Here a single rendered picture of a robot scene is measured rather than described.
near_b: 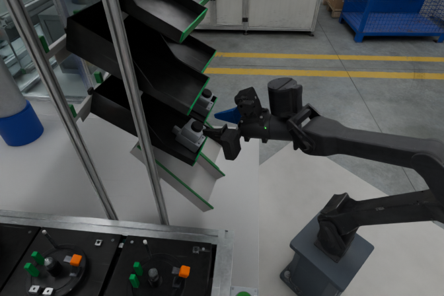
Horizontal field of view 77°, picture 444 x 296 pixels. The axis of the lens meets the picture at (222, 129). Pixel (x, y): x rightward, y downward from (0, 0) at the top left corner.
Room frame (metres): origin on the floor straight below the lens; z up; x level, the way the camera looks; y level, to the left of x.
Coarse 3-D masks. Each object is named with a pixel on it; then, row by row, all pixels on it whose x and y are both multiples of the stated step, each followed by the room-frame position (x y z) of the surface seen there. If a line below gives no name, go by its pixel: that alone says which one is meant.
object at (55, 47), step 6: (54, 42) 0.56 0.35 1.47; (60, 42) 0.56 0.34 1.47; (54, 48) 0.54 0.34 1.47; (60, 48) 0.55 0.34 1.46; (48, 54) 0.52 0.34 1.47; (54, 54) 0.53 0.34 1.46; (90, 96) 0.59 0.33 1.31; (84, 102) 0.57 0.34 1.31; (90, 102) 0.58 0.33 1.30; (78, 108) 0.54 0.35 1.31; (84, 108) 0.55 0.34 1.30; (78, 114) 0.53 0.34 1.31
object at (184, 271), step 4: (172, 268) 0.27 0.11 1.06; (176, 268) 0.27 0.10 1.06; (180, 268) 0.27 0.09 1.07; (184, 268) 0.27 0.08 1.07; (188, 268) 0.27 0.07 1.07; (172, 272) 0.27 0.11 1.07; (176, 272) 0.27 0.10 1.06; (180, 272) 0.26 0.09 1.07; (184, 272) 0.26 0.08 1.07; (188, 272) 0.26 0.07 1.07; (176, 276) 0.28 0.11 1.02; (180, 276) 0.26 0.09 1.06; (184, 276) 0.26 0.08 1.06; (176, 280) 0.26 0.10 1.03; (180, 280) 0.26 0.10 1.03; (176, 284) 0.26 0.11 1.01
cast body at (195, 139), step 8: (192, 120) 0.55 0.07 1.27; (176, 128) 0.55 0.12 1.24; (184, 128) 0.52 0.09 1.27; (192, 128) 0.52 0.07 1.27; (200, 128) 0.52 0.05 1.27; (176, 136) 0.53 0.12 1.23; (184, 136) 0.52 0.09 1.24; (192, 136) 0.51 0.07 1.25; (200, 136) 0.53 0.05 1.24; (184, 144) 0.52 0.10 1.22; (192, 144) 0.51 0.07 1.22; (200, 144) 0.52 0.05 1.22
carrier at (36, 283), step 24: (48, 240) 0.39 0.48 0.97; (72, 240) 0.39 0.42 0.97; (120, 240) 0.39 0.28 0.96; (24, 264) 0.32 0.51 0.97; (48, 264) 0.29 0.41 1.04; (96, 264) 0.32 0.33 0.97; (24, 288) 0.27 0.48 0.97; (48, 288) 0.25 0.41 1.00; (72, 288) 0.26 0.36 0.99; (96, 288) 0.27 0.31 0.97
